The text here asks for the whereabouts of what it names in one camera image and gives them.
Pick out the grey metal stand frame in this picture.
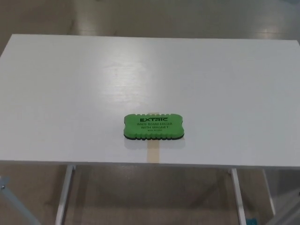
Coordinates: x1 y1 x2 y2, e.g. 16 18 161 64
0 174 41 225
264 187 300 225

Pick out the long beige tape strip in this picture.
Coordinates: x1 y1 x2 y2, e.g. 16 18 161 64
146 109 161 163

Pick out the white table leg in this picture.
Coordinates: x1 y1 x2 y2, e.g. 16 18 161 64
230 167 247 225
55 165 77 225
262 168 276 216

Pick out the green whiteboard eraser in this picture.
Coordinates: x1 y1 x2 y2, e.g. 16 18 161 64
122 112 186 142

